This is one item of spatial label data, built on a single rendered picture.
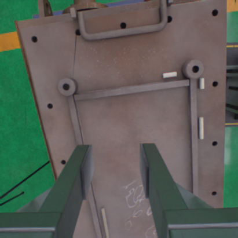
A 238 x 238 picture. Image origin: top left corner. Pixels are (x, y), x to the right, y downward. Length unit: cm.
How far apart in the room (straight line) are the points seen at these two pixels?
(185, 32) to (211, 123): 23
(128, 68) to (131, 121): 13
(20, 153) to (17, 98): 62
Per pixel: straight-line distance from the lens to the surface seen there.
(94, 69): 42
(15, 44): 206
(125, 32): 41
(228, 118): 178
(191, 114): 45
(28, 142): 217
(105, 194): 53
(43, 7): 64
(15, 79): 206
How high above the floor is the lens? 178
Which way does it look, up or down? 75 degrees down
